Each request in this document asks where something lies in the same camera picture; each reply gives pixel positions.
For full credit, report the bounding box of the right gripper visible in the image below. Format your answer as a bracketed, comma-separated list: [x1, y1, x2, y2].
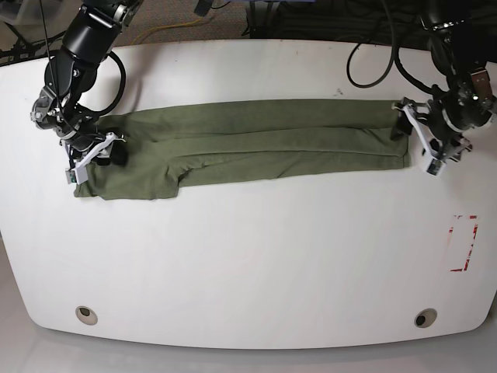
[60, 127, 128, 166]

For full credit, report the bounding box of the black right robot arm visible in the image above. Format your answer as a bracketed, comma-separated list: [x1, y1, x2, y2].
[30, 1, 142, 165]

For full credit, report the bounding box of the black cable loop right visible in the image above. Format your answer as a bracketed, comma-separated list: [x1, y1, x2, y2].
[346, 0, 405, 89]

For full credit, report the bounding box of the right table cable grommet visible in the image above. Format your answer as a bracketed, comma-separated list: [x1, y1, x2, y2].
[414, 309, 438, 329]

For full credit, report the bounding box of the yellow cable on floor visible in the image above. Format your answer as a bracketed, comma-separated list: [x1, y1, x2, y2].
[134, 14, 203, 46]

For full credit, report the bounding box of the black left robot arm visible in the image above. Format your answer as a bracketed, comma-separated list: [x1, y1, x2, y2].
[394, 1, 496, 152]

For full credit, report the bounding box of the red tape rectangle marking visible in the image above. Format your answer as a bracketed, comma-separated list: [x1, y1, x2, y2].
[445, 214, 479, 273]

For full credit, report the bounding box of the left table cable grommet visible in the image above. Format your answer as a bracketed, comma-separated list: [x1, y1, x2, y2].
[75, 306, 98, 326]

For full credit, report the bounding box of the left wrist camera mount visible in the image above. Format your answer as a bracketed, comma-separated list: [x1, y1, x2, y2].
[390, 98, 473, 176]

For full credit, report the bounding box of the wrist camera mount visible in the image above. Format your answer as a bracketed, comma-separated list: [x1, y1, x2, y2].
[65, 131, 126, 185]
[390, 98, 473, 176]

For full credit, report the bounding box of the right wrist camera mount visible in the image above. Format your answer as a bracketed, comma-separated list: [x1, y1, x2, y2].
[65, 131, 126, 185]

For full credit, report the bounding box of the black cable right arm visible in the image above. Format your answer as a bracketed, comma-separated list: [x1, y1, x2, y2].
[38, 0, 128, 117]

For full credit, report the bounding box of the black tripod stand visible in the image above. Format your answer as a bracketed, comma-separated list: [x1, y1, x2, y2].
[1, 21, 65, 67]

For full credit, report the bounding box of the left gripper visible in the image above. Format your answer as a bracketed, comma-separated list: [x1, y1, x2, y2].
[390, 100, 463, 150]

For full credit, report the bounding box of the olive green T-shirt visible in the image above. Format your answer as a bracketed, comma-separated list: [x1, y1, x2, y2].
[74, 99, 411, 200]

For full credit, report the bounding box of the table cable grommet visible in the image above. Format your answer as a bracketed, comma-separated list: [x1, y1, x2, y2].
[75, 306, 98, 326]
[414, 309, 438, 329]

